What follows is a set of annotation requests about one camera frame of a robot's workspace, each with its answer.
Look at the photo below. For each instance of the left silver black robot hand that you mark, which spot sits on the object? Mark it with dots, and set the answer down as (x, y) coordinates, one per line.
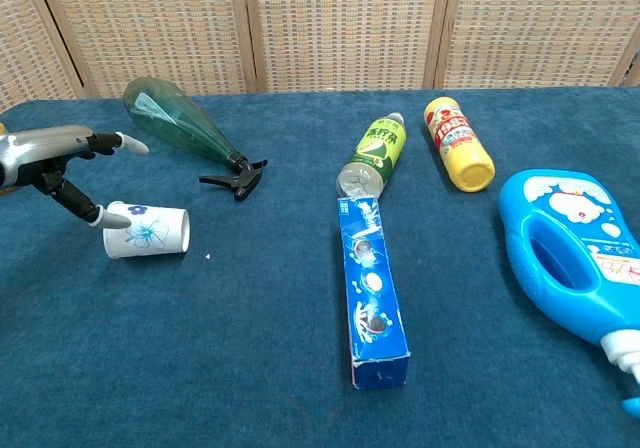
(45, 148)

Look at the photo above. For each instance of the white paper cup blue flowers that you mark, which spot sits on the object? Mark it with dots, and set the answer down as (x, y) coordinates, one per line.
(155, 233)

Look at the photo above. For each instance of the woven folding screen panel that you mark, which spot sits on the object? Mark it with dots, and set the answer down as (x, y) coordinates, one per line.
(345, 28)
(150, 28)
(540, 28)
(631, 70)
(30, 43)

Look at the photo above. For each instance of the green spray bottle black trigger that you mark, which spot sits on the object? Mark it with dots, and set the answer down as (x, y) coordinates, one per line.
(175, 118)

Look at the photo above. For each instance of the blue carpet table cover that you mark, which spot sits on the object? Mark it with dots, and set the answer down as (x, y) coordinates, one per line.
(250, 343)

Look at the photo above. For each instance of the green label clear bottle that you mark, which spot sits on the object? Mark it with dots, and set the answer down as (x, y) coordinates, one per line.
(375, 153)

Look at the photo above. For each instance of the blue toothpaste box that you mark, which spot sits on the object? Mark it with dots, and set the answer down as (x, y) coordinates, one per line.
(372, 288)

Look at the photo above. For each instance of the yellow bottle red label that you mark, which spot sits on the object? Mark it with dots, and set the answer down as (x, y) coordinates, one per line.
(462, 143)

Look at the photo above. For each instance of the blue detergent jug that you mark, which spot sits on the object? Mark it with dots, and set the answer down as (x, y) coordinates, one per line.
(575, 268)

